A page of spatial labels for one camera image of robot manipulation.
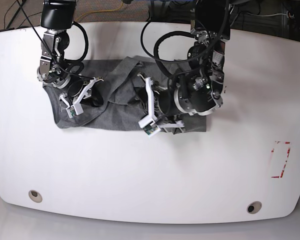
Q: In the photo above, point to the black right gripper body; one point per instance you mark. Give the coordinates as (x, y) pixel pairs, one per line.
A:
(75, 89)

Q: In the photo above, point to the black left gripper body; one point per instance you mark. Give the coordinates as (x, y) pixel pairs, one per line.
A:
(165, 104)

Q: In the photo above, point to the grey t-shirt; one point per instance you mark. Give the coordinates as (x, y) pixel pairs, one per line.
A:
(122, 109)

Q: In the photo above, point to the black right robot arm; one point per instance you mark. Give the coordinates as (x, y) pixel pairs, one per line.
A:
(54, 69)

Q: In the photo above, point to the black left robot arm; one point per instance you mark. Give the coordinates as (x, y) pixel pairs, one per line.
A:
(197, 91)

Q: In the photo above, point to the red tape rectangle marking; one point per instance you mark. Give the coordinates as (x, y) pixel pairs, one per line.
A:
(279, 158)

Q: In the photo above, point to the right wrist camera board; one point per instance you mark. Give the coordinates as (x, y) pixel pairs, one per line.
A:
(74, 110)

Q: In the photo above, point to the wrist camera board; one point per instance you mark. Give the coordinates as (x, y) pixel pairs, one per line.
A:
(149, 126)
(74, 110)

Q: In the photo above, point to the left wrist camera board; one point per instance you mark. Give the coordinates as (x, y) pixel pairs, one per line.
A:
(149, 126)

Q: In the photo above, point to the left table cable grommet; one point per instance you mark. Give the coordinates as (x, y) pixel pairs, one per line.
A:
(35, 196)

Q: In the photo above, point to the table cable grommet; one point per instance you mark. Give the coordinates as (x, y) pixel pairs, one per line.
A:
(35, 196)
(254, 207)

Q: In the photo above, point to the right table cable grommet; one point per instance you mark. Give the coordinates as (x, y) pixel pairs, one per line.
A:
(254, 207)

